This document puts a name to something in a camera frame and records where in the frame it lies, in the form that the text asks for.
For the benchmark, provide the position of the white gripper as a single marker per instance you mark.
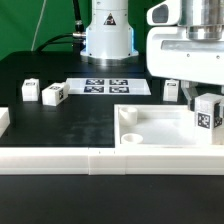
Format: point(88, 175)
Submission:
point(170, 54)

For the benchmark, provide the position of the white square tabletop tray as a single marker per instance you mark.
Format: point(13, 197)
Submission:
point(155, 126)

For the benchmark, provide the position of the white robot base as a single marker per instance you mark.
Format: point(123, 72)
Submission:
point(109, 37)

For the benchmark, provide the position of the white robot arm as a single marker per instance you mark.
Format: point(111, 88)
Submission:
point(202, 19)

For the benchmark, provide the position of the white fiducial marker sheet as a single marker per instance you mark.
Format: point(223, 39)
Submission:
point(106, 86)

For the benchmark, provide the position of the white U-shaped obstacle fence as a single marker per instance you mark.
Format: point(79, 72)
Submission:
point(119, 160)

